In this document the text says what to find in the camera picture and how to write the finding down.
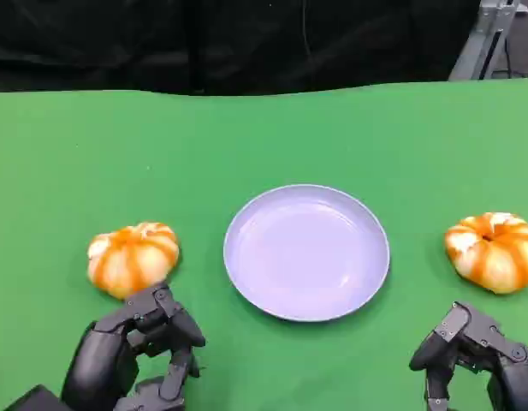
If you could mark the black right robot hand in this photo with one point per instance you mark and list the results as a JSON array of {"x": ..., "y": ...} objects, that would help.
[{"x": 509, "y": 377}]

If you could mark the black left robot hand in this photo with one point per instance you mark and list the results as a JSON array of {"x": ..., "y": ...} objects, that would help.
[{"x": 99, "y": 359}]

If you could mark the orange and white bread roll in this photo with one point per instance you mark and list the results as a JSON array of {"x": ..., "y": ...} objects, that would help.
[
  {"x": 133, "y": 259},
  {"x": 492, "y": 252}
]

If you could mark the lilac plate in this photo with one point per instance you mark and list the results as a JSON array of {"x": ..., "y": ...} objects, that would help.
[{"x": 306, "y": 252}]

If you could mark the green table cloth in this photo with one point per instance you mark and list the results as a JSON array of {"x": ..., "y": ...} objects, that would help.
[{"x": 263, "y": 141}]

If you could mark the black backdrop curtain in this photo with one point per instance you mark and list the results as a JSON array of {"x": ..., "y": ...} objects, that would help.
[{"x": 203, "y": 43}]

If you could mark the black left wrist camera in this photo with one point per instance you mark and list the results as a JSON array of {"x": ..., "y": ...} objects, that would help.
[{"x": 32, "y": 400}]

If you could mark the grey metal frame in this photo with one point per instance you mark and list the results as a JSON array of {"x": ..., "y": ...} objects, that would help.
[{"x": 482, "y": 43}]

